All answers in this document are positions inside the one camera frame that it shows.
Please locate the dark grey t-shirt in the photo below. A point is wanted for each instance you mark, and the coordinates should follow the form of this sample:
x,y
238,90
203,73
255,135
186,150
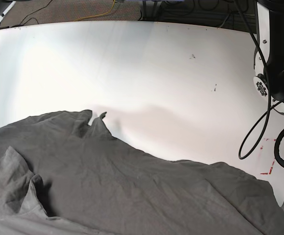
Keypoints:
x,y
63,173

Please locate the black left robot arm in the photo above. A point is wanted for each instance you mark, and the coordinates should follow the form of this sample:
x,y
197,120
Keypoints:
x,y
269,63

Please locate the red tape rectangle marking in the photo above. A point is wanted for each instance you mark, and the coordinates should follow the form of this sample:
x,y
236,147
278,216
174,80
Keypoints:
x,y
266,156

